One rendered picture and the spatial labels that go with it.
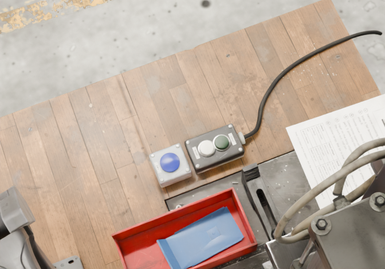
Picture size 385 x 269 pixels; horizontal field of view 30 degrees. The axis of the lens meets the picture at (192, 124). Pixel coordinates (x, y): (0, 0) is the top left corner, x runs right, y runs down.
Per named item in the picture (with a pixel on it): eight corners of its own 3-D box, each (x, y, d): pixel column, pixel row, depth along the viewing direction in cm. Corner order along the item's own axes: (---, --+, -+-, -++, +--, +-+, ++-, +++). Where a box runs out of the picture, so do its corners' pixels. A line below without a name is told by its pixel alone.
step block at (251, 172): (240, 181, 144) (242, 167, 136) (254, 176, 145) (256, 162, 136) (253, 210, 142) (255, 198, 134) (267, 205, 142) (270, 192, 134)
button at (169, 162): (157, 159, 145) (156, 156, 143) (176, 152, 145) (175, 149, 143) (164, 176, 143) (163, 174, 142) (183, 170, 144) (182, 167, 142)
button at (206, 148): (197, 147, 145) (197, 143, 144) (211, 141, 146) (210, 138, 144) (203, 159, 144) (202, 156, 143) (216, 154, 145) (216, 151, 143)
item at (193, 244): (157, 243, 140) (156, 240, 137) (226, 206, 142) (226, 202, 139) (173, 275, 138) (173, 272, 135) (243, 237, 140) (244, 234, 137)
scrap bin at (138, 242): (114, 240, 141) (110, 234, 135) (232, 194, 143) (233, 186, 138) (135, 299, 137) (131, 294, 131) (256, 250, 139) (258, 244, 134)
